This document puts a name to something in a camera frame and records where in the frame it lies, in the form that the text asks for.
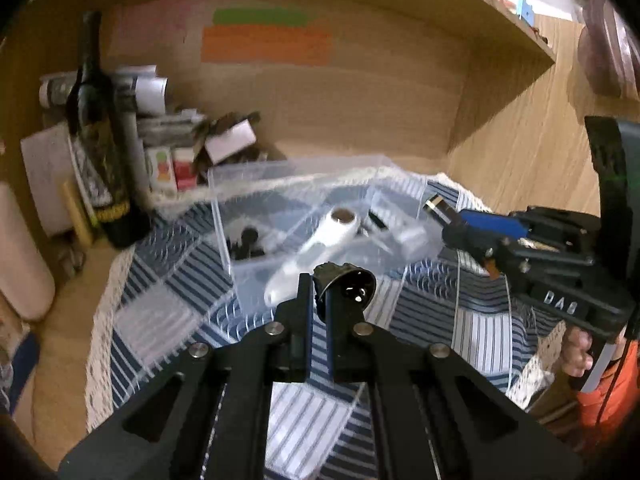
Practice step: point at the small white cardboard box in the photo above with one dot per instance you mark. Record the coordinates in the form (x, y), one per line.
(221, 146)

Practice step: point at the pink sticky paper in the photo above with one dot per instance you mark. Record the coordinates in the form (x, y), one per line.
(143, 27)

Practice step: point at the black metal bell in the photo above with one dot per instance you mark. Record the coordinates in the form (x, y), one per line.
(352, 283)

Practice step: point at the orange sticky paper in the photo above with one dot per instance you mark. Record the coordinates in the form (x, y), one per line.
(252, 43)

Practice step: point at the white handheld massager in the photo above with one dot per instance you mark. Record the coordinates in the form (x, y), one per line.
(336, 228)

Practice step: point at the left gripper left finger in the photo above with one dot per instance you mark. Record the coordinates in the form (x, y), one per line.
(205, 415)

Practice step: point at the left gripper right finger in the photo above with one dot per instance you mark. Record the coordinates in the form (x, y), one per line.
(433, 415)

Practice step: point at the person's right hand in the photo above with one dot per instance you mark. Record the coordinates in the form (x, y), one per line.
(575, 356)

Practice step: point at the small brown lighter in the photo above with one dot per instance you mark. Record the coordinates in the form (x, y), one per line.
(441, 211)

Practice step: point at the white cylinder container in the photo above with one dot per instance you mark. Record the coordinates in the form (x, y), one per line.
(26, 280)

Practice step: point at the green sticky paper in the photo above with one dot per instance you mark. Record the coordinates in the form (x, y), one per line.
(260, 16)

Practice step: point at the dark wine bottle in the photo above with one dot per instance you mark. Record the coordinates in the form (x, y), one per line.
(96, 132)

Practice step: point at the clear plastic storage box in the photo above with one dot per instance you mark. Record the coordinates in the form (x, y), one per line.
(286, 200)

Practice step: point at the blue patterned table cloth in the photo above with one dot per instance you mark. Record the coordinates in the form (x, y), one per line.
(314, 327)

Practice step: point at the small black clip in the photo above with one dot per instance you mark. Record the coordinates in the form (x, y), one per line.
(246, 247)

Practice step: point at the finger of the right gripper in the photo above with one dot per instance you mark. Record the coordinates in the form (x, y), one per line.
(496, 223)
(480, 242)

